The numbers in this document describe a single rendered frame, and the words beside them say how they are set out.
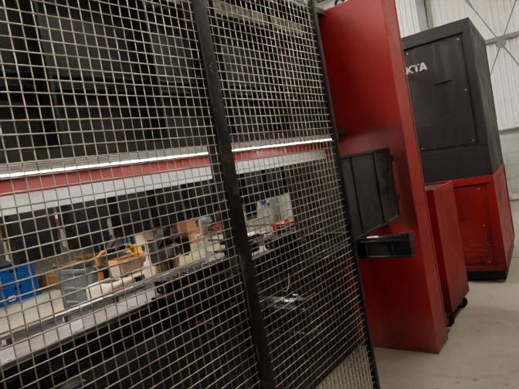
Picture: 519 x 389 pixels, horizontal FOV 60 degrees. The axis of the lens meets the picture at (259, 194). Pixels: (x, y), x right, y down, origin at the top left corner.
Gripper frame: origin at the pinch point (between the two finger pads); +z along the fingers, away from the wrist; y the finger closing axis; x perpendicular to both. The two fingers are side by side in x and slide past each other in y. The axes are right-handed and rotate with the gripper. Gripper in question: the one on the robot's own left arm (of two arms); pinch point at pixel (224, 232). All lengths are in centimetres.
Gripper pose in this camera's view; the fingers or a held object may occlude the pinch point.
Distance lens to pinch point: 281.3
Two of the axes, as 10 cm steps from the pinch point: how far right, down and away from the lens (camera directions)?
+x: -6.6, 5.5, 5.1
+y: 5.3, -1.4, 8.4
